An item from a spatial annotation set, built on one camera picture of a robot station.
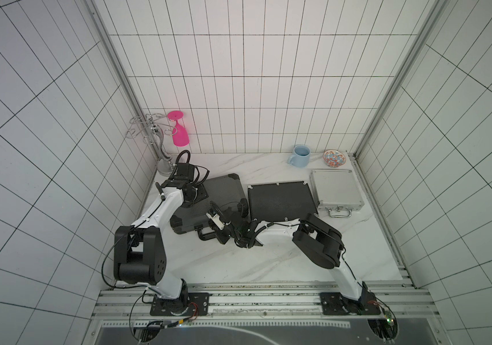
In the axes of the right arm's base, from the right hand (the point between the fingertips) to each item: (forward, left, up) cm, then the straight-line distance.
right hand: (215, 220), depth 92 cm
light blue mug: (+38, -40, +4) cm, 55 cm away
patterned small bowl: (+42, -60, -1) cm, 73 cm away
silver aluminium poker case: (+17, -55, +2) cm, 57 cm away
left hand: (+5, +7, +8) cm, 12 cm away
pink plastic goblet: (+36, +22, +16) cm, 45 cm away
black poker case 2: (+13, -4, +5) cm, 15 cm away
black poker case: (+8, -27, +5) cm, 28 cm away
